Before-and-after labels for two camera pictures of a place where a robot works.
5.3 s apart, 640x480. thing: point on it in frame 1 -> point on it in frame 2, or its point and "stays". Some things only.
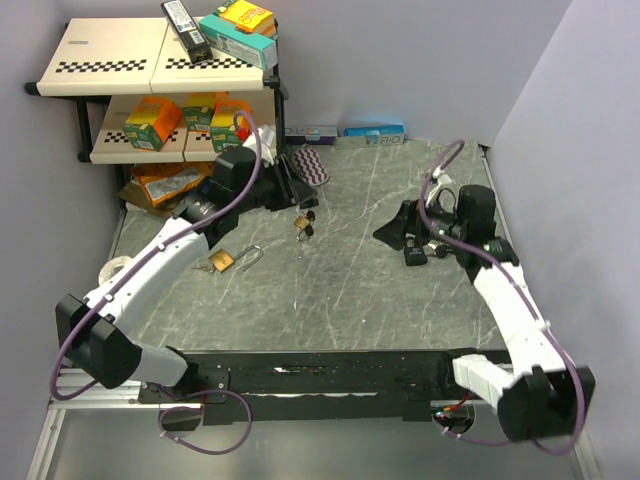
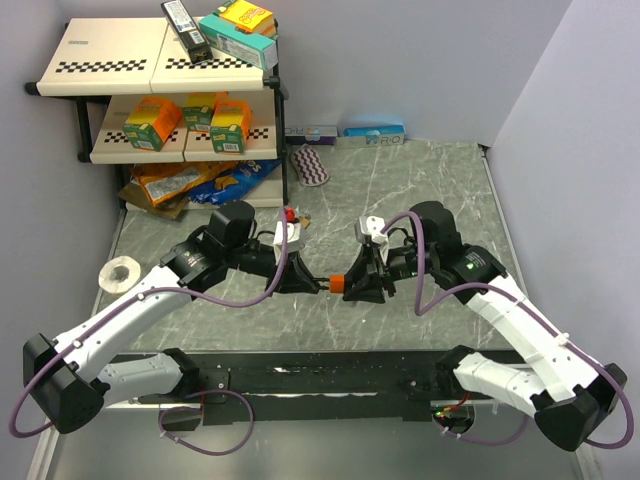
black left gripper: (290, 191) -> (295, 277)
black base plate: (330, 384) stays
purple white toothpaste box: (311, 134) stays
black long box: (186, 32) stays
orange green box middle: (200, 108) stays
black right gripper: (405, 221) -> (368, 271)
